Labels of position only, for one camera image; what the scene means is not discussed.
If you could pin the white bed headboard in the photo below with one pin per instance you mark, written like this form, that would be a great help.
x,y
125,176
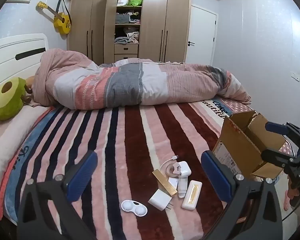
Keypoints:
x,y
17,46

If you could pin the white folding plug charger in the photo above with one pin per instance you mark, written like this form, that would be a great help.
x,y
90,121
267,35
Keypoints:
x,y
182,168

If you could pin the white cosmetic tube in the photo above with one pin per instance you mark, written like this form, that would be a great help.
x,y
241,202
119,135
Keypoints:
x,y
183,188

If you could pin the green avocado plush toy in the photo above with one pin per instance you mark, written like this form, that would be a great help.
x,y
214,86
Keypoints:
x,y
7,100

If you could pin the brown cardboard box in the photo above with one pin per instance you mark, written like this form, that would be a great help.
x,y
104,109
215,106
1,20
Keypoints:
x,y
240,145

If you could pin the pink slipper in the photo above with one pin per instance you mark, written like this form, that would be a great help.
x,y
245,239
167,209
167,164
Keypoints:
x,y
288,200

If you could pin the white contact lens case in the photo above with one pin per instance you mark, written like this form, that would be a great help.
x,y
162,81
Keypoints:
x,y
133,208

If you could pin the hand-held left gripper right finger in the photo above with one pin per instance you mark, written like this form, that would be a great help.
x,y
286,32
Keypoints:
x,y
215,177

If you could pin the wooden wardrobe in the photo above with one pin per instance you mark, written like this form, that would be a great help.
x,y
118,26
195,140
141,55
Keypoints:
x,y
155,25

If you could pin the pile of folded clothes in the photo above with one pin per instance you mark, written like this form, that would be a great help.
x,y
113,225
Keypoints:
x,y
128,36

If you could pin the gold rectangular box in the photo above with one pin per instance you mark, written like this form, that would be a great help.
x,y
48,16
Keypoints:
x,y
165,182

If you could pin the white square charger adapter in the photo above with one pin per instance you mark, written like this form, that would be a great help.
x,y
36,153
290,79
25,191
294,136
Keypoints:
x,y
160,200

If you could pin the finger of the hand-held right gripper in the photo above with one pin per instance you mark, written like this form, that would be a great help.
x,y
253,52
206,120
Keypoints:
x,y
276,127
275,156

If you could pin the white case with gold inlay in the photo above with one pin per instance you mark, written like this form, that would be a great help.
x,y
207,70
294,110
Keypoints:
x,y
192,195

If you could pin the beige tape roll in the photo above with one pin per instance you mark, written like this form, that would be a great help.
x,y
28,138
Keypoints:
x,y
168,172

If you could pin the pink grey striped quilt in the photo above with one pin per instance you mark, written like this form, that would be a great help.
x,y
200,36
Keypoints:
x,y
120,85

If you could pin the white door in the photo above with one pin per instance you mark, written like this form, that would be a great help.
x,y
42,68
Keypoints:
x,y
202,35

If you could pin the grey storage box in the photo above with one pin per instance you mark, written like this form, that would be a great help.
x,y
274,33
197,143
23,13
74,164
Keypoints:
x,y
122,18

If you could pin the striped plush blanket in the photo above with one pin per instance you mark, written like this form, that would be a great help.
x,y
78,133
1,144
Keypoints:
x,y
130,142

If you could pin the yellow ukulele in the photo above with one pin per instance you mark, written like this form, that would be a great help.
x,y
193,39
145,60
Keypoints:
x,y
61,21

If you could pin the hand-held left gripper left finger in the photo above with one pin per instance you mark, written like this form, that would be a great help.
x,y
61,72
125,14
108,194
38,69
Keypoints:
x,y
83,171

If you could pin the small white flat box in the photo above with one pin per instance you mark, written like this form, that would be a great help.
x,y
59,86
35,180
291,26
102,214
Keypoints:
x,y
173,183

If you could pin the long white pillow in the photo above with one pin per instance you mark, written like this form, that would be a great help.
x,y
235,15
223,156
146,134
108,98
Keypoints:
x,y
12,135

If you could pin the pink dotted bed sheet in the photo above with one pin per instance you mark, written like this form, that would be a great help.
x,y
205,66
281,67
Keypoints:
x,y
237,106

